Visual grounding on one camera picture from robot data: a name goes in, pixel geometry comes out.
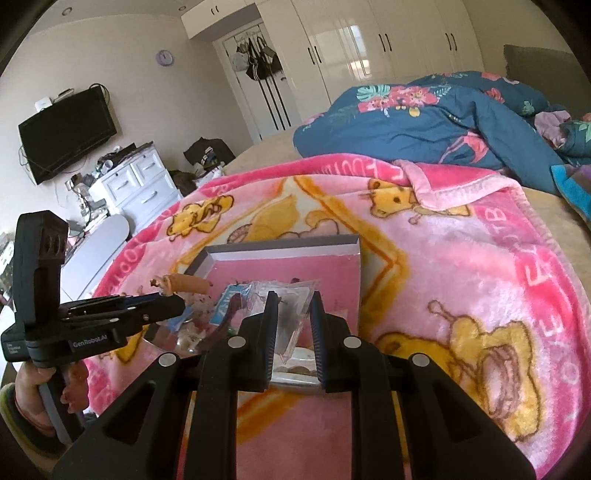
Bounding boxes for black wall television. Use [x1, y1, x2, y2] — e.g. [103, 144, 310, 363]
[18, 85, 116, 185]

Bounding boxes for white rounded desk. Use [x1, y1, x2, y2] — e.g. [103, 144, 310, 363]
[60, 215, 130, 303]

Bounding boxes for peach spiral hair tie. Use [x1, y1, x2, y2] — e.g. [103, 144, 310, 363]
[149, 272, 215, 297]

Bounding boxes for teal label book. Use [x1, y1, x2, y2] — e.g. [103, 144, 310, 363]
[209, 283, 252, 326]

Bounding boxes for grey shallow cardboard box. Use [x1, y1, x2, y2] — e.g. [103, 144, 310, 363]
[185, 235, 362, 333]

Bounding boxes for white drawer dresser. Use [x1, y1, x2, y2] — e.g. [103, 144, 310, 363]
[89, 142, 182, 236]

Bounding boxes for person's left hand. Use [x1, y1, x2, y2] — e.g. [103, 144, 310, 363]
[13, 359, 91, 437]

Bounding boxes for white card packet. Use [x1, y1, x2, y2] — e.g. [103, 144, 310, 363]
[245, 280, 318, 364]

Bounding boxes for pearl cluster hair clip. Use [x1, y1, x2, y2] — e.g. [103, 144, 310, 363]
[175, 332, 204, 354]

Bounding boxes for grey upholstered headboard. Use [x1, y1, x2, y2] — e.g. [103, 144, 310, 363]
[504, 44, 591, 118]

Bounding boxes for black bag on floor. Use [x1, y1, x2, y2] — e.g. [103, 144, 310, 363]
[168, 137, 235, 197]

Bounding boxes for bags hanging on door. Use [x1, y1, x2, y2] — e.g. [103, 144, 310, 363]
[229, 36, 283, 81]

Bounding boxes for pink bear fleece blanket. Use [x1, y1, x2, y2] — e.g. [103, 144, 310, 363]
[96, 154, 590, 477]

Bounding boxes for sheer red-dotted bow clip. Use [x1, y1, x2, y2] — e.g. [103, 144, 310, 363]
[185, 293, 215, 331]

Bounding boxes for white wardrobe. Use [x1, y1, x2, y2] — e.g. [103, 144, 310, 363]
[181, 0, 484, 119]

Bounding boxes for striped purple blue pillow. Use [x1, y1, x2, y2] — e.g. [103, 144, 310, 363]
[551, 165, 591, 227]

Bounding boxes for round wall clock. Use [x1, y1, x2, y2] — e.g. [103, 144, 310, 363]
[155, 50, 174, 67]

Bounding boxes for blue floral duvet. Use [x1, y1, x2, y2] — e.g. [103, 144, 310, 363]
[294, 71, 590, 193]

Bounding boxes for white claw hair clip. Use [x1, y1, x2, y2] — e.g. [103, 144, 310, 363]
[270, 347, 322, 394]

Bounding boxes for blue square hair clip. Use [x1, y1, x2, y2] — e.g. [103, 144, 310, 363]
[166, 306, 194, 332]

